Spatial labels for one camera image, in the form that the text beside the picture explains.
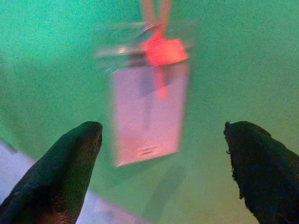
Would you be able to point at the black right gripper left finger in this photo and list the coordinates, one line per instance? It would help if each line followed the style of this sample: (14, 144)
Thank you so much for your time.
(56, 172)

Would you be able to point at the red key tag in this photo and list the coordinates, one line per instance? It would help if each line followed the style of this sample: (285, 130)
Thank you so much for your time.
(164, 52)

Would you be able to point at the clear plastic card holder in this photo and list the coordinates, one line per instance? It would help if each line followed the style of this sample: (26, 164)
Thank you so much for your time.
(148, 109)

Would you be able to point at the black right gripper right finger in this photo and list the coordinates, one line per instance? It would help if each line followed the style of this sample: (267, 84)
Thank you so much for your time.
(264, 168)

